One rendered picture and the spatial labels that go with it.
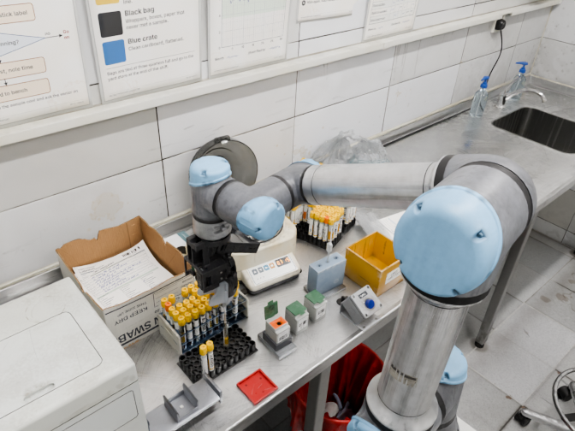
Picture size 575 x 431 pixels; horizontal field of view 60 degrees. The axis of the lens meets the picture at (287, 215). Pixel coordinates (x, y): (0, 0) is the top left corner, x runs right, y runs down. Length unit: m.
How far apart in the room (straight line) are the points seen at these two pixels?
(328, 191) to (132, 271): 0.72
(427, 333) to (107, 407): 0.53
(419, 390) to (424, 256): 0.26
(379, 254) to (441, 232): 0.97
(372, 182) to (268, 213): 0.18
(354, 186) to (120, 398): 0.53
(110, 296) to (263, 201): 0.63
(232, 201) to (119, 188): 0.66
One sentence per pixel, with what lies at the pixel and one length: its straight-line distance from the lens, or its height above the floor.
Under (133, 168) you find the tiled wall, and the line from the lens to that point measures 1.47.
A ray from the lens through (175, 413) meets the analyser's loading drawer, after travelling 1.10.
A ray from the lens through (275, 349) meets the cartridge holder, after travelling 1.25.
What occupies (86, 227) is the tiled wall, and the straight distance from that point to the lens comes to 1.50.
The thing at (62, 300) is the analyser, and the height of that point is 1.17.
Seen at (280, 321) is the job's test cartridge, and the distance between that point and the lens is 1.23.
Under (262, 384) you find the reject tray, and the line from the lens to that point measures 1.21.
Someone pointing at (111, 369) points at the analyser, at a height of 1.17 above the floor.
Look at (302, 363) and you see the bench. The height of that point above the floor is 0.88.
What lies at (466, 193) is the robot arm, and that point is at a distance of 0.60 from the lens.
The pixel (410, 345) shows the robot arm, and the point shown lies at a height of 1.32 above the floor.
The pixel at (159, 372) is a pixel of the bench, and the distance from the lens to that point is 1.25.
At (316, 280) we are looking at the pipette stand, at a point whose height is 0.95.
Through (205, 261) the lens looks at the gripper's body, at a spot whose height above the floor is 1.20.
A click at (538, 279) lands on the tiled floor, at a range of 3.18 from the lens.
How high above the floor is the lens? 1.85
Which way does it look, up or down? 35 degrees down
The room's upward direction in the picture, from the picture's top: 3 degrees clockwise
